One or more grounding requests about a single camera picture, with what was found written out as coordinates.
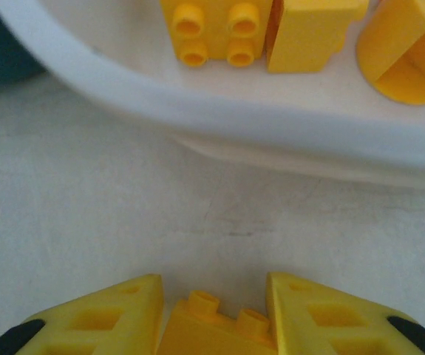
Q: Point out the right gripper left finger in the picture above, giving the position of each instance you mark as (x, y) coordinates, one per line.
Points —
(123, 314)

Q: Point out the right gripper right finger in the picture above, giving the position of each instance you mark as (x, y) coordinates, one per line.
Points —
(297, 333)

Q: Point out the yellow lego brick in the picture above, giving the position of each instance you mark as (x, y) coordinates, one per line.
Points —
(216, 29)
(308, 37)
(216, 333)

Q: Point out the white plastic bin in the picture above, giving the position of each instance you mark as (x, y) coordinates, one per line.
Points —
(234, 122)

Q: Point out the yellow oval lego printed 120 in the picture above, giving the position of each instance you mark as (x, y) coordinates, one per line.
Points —
(408, 55)

